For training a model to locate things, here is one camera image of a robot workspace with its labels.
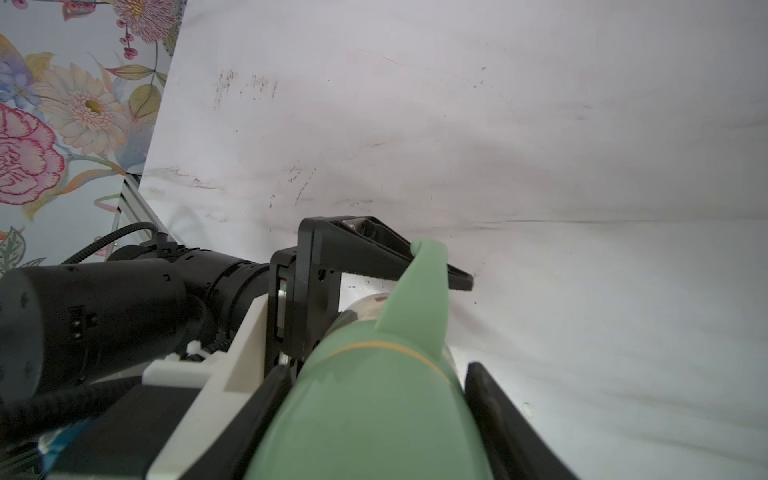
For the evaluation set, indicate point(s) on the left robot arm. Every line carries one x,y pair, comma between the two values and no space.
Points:
76,337

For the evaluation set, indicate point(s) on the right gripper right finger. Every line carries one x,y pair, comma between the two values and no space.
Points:
513,448

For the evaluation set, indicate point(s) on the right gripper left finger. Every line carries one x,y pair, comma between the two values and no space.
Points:
232,452

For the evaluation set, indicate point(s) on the green bottle cap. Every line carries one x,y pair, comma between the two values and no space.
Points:
371,405

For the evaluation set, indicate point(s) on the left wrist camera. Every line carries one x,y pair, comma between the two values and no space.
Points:
161,427

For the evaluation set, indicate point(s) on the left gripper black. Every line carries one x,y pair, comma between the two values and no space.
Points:
305,280

